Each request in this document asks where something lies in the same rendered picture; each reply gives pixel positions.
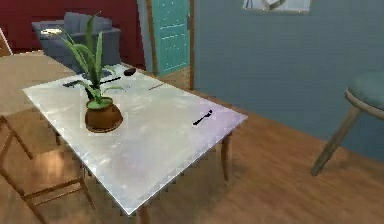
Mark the framed wall picture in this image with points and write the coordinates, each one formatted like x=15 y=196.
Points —
x=276 y=5

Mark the green plant in brown pot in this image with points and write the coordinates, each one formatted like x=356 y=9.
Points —
x=102 y=116

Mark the black spoon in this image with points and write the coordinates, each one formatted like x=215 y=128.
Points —
x=202 y=118

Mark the teal room door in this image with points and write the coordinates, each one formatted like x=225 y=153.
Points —
x=170 y=33

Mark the brown wooden chair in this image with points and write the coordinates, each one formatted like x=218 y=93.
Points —
x=20 y=156

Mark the small black oval object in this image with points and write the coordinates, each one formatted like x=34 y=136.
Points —
x=129 y=71

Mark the teal cushioned stool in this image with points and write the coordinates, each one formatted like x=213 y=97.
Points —
x=363 y=96

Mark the thin dark stick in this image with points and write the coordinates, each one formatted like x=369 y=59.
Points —
x=156 y=87

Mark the grey sofa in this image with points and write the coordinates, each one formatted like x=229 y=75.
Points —
x=76 y=36

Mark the white dining table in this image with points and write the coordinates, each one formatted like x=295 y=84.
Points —
x=156 y=140

